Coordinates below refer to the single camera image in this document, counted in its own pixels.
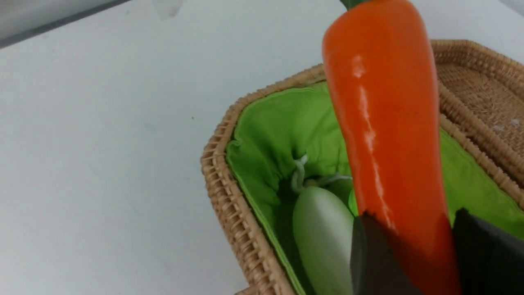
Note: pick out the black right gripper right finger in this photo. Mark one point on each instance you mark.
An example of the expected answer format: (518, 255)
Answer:
(490, 260)

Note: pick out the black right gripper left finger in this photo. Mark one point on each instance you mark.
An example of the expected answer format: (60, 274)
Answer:
(374, 268)

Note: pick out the white toy radish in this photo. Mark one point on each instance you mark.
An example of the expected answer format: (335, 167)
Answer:
(322, 229)

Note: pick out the orange toy carrot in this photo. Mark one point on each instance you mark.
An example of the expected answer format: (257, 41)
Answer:
(380, 68)

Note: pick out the woven rattan basket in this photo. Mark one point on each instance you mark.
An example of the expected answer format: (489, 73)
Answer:
(248, 162)

